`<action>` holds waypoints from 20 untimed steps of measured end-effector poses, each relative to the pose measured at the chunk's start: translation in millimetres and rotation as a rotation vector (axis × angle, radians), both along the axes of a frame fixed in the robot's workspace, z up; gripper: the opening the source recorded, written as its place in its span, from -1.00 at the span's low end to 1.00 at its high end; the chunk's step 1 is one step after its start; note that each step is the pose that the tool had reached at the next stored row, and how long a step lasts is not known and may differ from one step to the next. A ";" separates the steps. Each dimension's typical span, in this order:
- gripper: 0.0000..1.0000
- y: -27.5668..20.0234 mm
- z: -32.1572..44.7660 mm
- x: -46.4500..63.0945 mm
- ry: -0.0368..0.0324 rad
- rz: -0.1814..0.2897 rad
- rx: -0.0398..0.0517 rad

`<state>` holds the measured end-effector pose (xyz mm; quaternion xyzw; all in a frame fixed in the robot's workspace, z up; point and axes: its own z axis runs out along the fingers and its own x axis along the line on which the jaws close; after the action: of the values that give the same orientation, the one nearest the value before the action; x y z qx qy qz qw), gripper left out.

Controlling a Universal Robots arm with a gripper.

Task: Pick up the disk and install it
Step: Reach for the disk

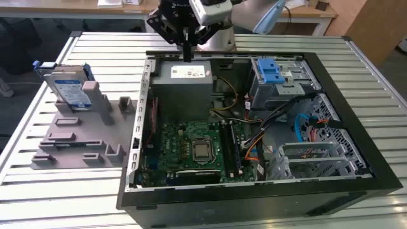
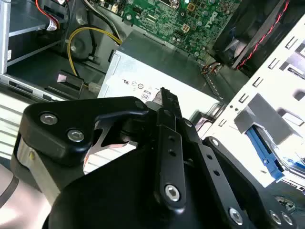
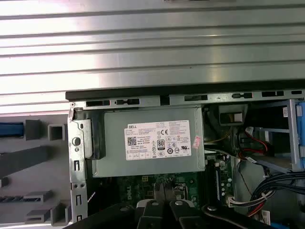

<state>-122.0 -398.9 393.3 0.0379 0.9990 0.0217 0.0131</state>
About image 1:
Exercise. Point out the blue drive latch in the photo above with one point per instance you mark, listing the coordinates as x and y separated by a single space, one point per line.
269 71

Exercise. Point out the grey power supply unit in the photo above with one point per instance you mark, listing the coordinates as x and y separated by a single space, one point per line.
181 100

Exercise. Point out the black RAM slot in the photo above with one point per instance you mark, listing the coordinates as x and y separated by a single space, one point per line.
226 148

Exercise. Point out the black open PC case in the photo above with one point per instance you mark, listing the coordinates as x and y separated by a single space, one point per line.
222 207

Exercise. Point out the silver CPU in socket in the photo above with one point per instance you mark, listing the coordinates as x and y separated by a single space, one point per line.
201 151

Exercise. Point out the black graphics card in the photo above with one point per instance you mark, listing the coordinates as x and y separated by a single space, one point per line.
197 177

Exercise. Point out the hard disk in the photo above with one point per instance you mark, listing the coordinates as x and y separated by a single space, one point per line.
69 91

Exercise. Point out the small black square object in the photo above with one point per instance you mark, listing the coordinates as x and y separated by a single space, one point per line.
322 6

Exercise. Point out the green RAM stick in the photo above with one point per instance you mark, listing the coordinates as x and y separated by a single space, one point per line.
71 144

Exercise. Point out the grey parts rack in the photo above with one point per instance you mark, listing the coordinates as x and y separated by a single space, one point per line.
86 128

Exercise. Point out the wooden desk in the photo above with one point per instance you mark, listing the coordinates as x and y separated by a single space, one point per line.
79 10

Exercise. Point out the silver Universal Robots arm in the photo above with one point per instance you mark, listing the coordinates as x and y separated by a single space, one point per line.
220 38

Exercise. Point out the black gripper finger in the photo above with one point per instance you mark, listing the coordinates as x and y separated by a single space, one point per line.
192 51
166 29

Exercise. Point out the metal optical drive cage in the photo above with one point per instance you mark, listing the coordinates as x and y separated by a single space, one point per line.
264 95

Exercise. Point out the metal disk bay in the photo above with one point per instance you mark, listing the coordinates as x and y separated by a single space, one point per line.
318 159

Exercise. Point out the green motherboard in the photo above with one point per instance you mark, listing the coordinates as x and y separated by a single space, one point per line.
178 143

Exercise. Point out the white box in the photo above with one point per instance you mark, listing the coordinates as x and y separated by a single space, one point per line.
110 3

